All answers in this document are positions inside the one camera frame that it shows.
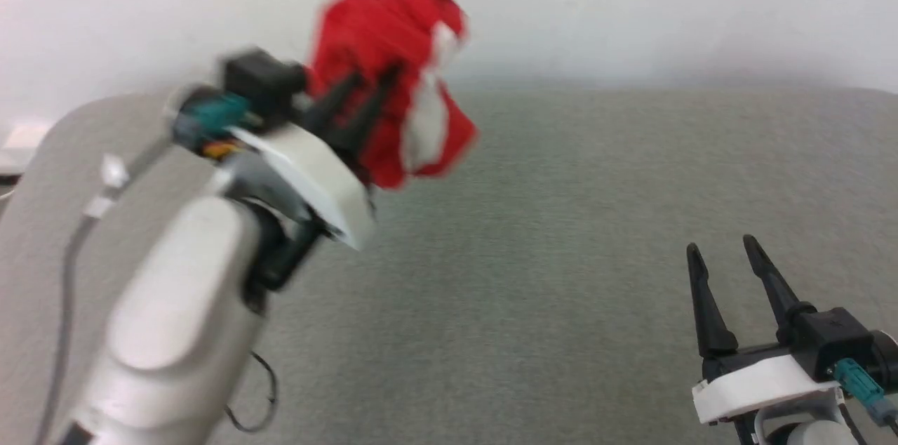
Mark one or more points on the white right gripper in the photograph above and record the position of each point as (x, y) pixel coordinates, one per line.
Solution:
(758, 382)

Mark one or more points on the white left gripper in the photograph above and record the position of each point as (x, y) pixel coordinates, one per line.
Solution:
(316, 171)

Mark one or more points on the red white basketball shorts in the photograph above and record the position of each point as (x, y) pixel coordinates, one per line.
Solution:
(379, 38)

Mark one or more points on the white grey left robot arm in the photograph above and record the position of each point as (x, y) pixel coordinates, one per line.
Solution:
(175, 304)

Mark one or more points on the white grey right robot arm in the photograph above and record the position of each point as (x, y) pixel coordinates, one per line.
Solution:
(807, 431)

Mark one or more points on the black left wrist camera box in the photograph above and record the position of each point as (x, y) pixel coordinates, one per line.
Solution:
(263, 83)

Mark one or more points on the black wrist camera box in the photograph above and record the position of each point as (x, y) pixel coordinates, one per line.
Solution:
(835, 336)
(263, 83)

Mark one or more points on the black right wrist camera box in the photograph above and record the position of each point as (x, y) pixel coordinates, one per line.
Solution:
(835, 336)

